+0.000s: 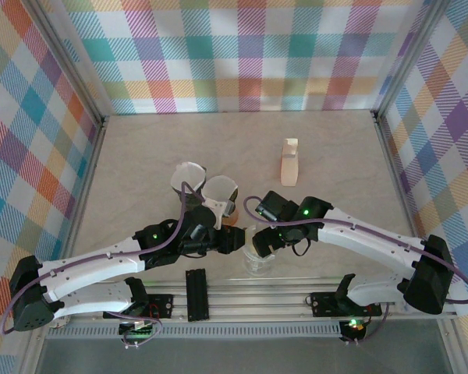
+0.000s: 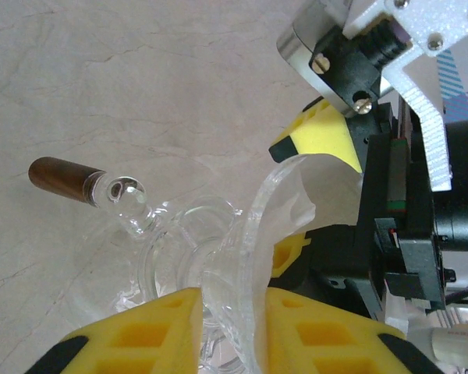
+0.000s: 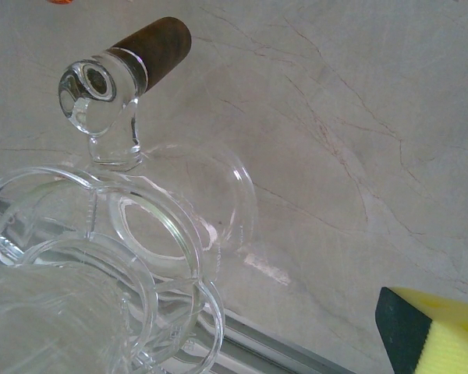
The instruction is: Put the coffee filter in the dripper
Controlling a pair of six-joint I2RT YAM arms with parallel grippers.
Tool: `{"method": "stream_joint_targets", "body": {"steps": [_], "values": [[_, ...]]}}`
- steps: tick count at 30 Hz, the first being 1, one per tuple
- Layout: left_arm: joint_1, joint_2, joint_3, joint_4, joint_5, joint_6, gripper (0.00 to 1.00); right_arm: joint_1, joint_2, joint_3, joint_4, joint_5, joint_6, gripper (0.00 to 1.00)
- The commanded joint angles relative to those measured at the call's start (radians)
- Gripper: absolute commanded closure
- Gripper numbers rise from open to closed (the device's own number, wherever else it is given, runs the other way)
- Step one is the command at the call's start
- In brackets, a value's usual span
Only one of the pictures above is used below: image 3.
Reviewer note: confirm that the clear glass teapot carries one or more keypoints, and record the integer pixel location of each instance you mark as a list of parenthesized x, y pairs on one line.
[(156, 46)]

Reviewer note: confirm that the orange glass server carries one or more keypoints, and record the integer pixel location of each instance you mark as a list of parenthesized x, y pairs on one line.
[(60, 1)]

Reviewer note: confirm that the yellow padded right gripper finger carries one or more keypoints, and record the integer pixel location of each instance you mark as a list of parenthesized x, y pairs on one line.
[(444, 335)]

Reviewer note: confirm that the clear glass dripper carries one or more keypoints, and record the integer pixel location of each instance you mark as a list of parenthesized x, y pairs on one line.
[(62, 311)]

